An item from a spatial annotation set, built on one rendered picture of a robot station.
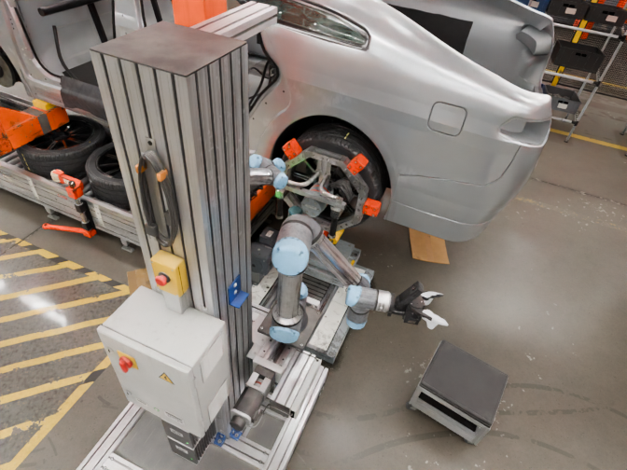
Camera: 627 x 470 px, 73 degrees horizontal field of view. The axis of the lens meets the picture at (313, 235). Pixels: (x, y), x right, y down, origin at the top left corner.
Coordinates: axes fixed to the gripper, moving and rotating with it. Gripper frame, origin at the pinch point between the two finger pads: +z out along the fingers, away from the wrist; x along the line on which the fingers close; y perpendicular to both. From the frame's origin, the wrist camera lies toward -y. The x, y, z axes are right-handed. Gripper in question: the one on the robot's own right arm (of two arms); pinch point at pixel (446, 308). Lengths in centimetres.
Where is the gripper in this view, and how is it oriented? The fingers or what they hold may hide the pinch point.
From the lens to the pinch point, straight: 158.1
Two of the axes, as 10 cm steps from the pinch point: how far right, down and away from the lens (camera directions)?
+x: -1.4, 5.5, -8.2
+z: 9.8, 1.7, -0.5
